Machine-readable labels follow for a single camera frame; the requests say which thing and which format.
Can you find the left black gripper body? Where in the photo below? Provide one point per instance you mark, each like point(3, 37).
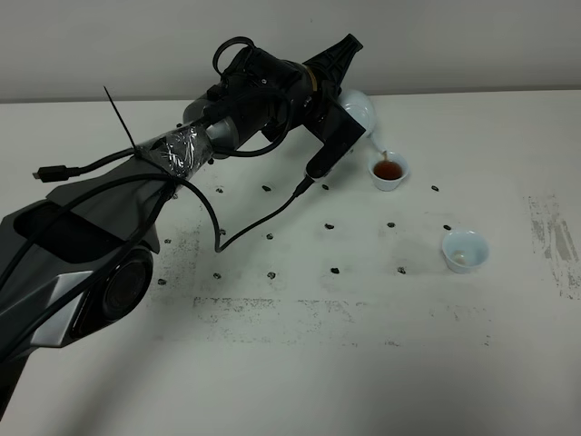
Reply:
point(263, 93)

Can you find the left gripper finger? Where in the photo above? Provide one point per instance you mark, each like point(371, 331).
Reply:
point(332, 64)

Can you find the light blue porcelain teapot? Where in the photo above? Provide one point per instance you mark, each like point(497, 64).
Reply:
point(360, 107)

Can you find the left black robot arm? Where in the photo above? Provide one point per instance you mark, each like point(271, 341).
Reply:
point(82, 258)

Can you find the far light blue teacup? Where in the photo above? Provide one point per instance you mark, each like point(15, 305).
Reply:
point(387, 170)

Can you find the light blue teacup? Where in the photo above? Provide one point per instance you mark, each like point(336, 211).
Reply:
point(464, 250)
point(387, 170)

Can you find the near light blue teacup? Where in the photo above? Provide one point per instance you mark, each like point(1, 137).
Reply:
point(464, 250)

